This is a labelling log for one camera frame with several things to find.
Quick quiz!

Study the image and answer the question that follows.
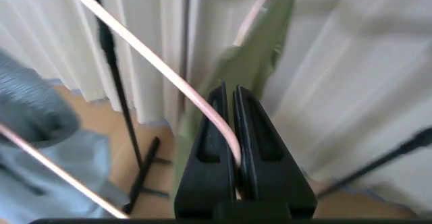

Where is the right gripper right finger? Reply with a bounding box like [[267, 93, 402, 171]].
[[232, 84, 319, 219]]

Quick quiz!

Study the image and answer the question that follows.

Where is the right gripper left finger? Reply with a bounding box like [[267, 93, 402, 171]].
[[173, 80, 238, 219]]

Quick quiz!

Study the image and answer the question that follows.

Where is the green shirt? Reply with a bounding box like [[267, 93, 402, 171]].
[[172, 0, 298, 198]]

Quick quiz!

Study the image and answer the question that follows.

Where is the pink clothes hanger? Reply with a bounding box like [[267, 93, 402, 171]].
[[232, 0, 279, 48], [0, 0, 242, 220]]

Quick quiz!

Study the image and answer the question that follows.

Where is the pale grey garment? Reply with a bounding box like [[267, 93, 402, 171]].
[[0, 50, 131, 224]]

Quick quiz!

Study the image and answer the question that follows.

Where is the black clothes rack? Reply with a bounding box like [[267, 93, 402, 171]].
[[86, 0, 432, 215]]

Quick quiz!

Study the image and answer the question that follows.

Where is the beige curtain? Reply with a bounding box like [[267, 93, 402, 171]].
[[0, 0, 432, 217]]

